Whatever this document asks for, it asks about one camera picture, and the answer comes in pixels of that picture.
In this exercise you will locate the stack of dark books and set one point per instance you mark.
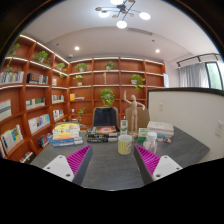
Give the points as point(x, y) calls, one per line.
point(101, 133)

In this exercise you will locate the small green and white box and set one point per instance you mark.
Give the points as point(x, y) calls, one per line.
point(143, 132)

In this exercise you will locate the wooden artist mannequin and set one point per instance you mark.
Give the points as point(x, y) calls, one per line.
point(133, 110)

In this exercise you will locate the dark blue chair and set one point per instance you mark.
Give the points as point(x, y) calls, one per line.
point(105, 117)

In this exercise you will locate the blue-spined book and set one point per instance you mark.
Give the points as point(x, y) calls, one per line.
point(165, 135)

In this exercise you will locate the white wall socket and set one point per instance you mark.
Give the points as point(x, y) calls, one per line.
point(220, 128)

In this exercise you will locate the white partition with dark top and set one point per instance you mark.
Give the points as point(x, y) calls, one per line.
point(190, 116)

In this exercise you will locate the black ceiling track rail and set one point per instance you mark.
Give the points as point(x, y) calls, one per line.
point(196, 57)

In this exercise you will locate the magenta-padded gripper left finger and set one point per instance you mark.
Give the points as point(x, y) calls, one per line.
point(58, 165)

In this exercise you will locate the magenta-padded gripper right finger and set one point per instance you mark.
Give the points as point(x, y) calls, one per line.
point(165, 166)

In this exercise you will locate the white wall switch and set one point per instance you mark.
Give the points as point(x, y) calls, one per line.
point(161, 106)

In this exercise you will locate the grey curtain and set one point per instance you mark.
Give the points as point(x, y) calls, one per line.
point(193, 75)

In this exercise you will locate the thin white book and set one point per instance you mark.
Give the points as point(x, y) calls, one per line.
point(163, 132)

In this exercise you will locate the yellow striped white mug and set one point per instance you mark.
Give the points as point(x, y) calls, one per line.
point(124, 145)

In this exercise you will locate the stack of colourful books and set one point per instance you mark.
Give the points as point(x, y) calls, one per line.
point(66, 133)

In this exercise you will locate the small colourful oval badge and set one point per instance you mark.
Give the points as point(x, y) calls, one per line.
point(167, 140)

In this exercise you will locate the branched ceiling lamp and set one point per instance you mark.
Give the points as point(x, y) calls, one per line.
point(122, 13)

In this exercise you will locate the window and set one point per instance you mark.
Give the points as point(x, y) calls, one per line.
point(215, 75)

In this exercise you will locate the clear white-capped water bottle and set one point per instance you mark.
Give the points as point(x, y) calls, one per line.
point(150, 144)

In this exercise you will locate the orange wooden shelf unit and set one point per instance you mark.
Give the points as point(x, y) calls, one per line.
point(40, 100)

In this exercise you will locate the ceiling air vent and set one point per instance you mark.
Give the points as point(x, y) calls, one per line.
point(140, 31)

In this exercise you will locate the recessed ceiling light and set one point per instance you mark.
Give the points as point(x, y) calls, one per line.
point(157, 51)
point(77, 48)

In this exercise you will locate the green and white drink carton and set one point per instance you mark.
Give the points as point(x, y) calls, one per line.
point(123, 127)

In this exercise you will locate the thick white book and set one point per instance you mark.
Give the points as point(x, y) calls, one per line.
point(161, 126)

